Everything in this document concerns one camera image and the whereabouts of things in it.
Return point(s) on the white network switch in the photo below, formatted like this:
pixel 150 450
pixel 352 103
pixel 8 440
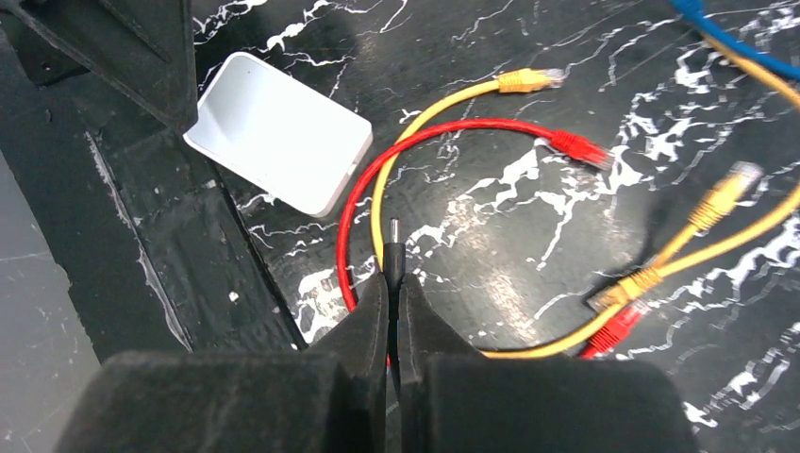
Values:
pixel 279 134

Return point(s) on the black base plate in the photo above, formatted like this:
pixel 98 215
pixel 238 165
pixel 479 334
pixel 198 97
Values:
pixel 145 228

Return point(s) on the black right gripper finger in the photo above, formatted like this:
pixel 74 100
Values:
pixel 328 398
pixel 454 399

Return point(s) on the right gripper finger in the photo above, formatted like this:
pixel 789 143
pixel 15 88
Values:
pixel 143 49

